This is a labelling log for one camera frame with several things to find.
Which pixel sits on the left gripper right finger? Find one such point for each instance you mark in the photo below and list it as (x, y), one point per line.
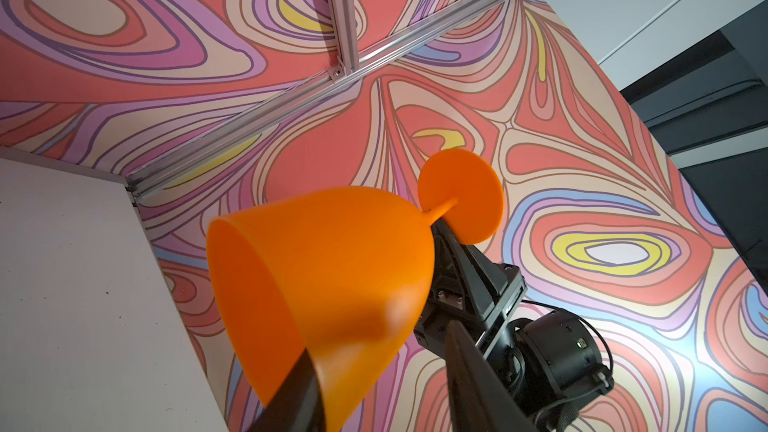
(478, 401)

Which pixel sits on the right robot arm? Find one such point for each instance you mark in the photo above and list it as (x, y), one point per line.
(506, 373)

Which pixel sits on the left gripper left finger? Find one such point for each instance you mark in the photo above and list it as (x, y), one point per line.
(297, 405)

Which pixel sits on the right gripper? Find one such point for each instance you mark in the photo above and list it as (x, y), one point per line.
(469, 288)

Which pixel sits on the orange wine glass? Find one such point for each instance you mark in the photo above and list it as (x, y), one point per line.
(343, 273)

